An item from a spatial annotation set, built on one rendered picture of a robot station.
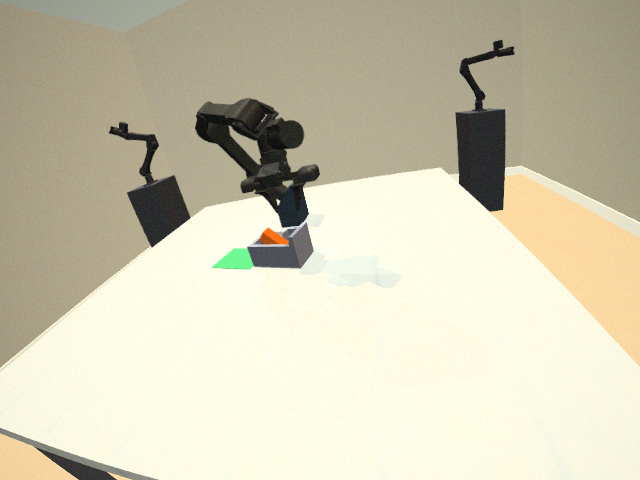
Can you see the orange l-shaped part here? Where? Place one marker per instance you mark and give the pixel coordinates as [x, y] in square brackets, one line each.
[271, 237]

